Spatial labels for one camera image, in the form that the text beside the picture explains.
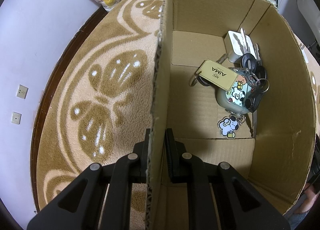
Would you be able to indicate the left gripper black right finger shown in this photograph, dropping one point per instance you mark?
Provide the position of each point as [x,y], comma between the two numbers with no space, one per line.
[218,197]

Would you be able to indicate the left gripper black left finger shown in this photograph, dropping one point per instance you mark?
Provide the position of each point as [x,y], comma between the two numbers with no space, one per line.
[100,197]

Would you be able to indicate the cartoon dog keychain charm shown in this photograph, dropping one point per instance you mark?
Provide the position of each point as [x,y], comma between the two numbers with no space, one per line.
[228,127]

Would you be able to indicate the brown cardboard box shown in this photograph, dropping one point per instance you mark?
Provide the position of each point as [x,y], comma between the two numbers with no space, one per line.
[273,147]

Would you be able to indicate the key bunch with tag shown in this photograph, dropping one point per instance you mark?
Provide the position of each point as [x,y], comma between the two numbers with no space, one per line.
[212,73]

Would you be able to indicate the white square charger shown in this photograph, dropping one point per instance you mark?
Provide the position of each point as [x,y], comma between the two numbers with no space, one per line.
[237,44]

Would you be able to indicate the green cartoon pouch case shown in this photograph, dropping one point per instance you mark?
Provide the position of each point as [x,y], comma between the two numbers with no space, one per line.
[234,99]

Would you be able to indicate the person's hand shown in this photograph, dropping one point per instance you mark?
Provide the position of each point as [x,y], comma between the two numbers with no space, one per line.
[311,197]

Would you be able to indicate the brown floral carpet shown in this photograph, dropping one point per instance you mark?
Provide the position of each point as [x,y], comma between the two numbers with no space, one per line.
[101,106]

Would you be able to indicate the lower wall socket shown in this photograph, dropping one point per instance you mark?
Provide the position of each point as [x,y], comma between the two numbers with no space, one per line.
[16,118]

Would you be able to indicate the wall socket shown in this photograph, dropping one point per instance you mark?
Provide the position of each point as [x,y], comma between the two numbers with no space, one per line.
[16,118]
[22,91]

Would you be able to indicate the upper wall socket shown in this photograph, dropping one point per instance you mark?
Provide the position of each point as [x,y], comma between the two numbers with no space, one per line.
[22,91]

